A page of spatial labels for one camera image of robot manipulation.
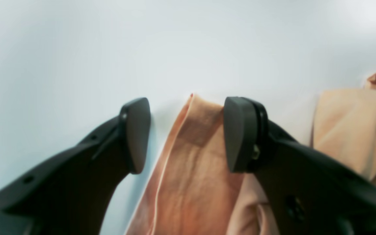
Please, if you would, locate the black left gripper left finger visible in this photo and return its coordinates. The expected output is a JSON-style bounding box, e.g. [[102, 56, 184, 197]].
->
[[0, 98, 151, 235]]

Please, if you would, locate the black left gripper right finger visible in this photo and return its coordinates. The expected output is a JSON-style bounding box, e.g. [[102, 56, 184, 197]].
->
[[223, 97, 376, 235]]

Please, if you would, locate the peach pink T-shirt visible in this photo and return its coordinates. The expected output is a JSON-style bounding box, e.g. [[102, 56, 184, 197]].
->
[[124, 73, 376, 235]]

